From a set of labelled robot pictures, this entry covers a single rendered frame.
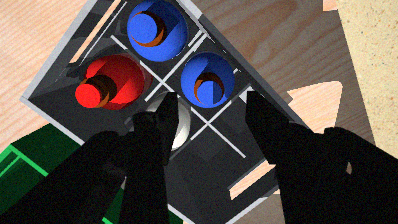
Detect dark grey plastic crate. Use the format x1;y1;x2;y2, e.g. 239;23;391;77
20;0;309;219

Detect red bottle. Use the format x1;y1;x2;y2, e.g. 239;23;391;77
75;53;153;110

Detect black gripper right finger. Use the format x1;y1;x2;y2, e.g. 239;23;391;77
245;91;398;224

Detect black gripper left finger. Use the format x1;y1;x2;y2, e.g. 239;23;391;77
0;92;179;224

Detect green crate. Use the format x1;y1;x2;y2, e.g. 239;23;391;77
0;123;126;224

